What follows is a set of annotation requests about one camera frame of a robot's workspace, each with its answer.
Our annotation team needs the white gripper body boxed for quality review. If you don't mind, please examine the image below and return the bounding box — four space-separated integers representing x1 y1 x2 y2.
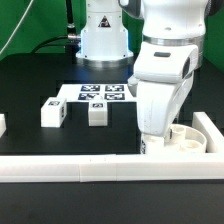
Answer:
128 42 198 136

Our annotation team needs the white round stool seat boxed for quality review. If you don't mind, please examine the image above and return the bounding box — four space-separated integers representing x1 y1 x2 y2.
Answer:
140 124 207 155

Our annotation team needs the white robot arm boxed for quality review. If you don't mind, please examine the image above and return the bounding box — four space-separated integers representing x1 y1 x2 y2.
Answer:
77 0 224 136

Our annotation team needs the white marker sheet with tags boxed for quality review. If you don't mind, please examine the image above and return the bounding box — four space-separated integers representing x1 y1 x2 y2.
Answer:
57 84 135 102

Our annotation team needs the black cable on base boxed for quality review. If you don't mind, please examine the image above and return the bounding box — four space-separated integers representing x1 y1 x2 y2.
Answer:
31 0 82 55

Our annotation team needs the white U-shaped fence wall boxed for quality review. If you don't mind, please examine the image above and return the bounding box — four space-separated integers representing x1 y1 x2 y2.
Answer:
0 112 224 182

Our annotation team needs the white cable on backdrop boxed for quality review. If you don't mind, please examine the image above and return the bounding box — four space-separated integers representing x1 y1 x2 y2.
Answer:
0 0 35 56

